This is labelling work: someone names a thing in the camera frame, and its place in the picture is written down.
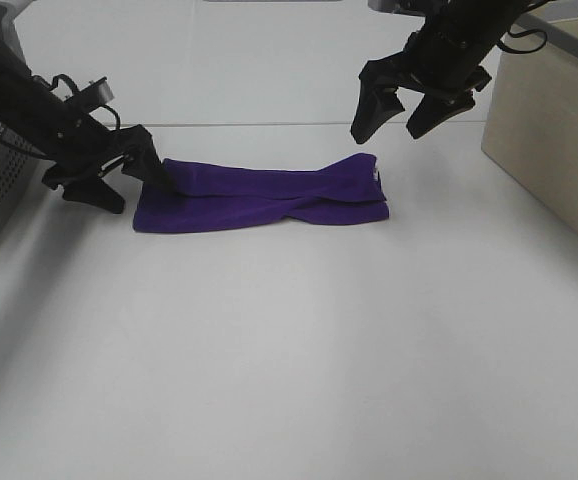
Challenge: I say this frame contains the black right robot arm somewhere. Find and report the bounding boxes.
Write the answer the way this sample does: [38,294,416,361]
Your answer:
[351,0,530,144]

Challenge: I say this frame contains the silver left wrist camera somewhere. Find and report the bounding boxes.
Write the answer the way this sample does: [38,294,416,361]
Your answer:
[74,77,114,112]

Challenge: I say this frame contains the purple towel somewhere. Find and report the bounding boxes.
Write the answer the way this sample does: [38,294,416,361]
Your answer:
[132,153,390,234]

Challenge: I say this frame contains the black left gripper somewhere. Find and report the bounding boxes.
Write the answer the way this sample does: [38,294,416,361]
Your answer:
[42,112,175,214]

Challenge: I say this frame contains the beige storage bin grey rim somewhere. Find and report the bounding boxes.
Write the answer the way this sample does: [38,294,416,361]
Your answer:
[482,19,578,234]

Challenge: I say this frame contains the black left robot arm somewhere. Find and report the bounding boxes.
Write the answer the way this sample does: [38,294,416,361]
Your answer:
[0,39,175,214]

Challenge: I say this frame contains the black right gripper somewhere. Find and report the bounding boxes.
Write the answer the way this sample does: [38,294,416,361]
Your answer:
[350,14,492,145]

